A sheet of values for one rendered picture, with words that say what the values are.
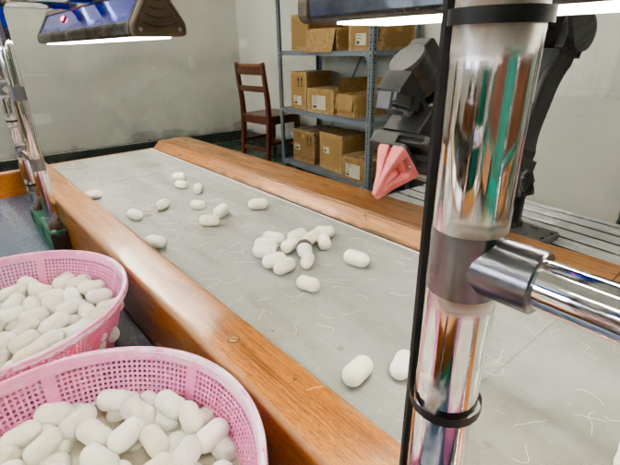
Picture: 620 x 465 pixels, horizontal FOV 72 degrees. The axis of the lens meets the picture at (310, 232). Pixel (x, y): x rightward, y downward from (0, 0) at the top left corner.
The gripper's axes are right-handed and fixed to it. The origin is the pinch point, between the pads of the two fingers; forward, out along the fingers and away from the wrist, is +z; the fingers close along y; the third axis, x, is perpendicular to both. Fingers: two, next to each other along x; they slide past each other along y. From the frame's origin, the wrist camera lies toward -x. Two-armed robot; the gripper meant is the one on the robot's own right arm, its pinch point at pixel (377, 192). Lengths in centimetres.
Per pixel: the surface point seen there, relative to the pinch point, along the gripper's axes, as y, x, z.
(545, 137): -50, 153, -133
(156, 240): -20.4, -13.5, 24.5
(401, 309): 15.0, -2.7, 14.9
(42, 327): -10.0, -24.1, 38.9
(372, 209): -4.7, 6.9, 0.1
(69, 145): -427, 79, 4
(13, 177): -92, -17, 33
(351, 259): 4.1, -1.7, 11.7
